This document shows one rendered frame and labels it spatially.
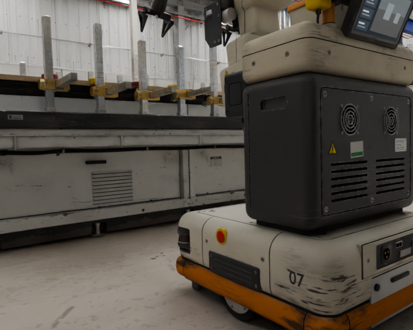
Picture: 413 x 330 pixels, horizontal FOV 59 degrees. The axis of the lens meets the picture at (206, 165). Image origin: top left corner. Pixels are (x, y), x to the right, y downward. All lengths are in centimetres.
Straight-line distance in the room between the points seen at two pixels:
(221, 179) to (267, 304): 178
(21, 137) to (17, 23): 777
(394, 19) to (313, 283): 75
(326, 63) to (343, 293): 54
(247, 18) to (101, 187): 133
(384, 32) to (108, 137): 141
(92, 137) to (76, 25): 804
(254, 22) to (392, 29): 46
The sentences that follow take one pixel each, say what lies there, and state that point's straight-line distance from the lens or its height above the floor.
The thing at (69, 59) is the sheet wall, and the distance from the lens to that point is 967.
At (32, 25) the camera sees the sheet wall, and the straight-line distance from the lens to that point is 966.
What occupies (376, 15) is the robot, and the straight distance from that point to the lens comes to 113.
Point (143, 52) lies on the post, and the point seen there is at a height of 104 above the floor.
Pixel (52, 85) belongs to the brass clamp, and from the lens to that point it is 194.
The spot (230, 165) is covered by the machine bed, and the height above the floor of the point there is 36.
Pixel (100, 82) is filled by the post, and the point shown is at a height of 86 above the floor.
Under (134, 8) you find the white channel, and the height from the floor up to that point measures 167.
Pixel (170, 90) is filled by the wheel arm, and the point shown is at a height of 81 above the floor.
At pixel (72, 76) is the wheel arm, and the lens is 172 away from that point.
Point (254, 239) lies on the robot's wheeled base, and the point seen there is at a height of 26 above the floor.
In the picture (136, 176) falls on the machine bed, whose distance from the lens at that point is 235.
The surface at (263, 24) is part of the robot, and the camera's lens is 140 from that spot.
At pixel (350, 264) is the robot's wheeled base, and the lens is 94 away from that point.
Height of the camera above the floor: 52
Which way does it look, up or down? 3 degrees down
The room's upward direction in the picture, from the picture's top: 2 degrees counter-clockwise
